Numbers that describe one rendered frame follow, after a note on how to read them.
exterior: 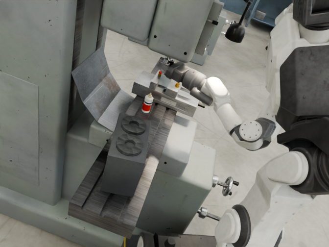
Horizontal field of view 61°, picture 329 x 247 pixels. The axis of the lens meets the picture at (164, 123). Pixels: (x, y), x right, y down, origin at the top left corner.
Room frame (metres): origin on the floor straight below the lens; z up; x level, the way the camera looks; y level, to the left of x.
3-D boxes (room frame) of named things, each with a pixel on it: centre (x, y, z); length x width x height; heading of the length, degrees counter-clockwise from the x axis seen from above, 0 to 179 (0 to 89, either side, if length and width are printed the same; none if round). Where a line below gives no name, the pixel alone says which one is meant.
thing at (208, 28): (1.12, -0.03, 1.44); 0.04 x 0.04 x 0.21; 89
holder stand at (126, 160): (0.70, 0.09, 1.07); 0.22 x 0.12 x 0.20; 10
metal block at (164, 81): (1.28, 0.07, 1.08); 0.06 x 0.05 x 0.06; 177
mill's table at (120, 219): (1.12, 0.08, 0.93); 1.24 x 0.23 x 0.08; 179
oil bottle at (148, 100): (1.11, 0.11, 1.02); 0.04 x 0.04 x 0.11
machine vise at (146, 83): (1.28, 0.04, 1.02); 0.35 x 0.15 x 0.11; 87
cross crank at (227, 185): (1.11, -0.42, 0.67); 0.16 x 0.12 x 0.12; 89
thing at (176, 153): (1.12, 0.08, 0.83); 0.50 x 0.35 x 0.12; 89
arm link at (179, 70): (1.09, -0.01, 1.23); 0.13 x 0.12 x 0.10; 158
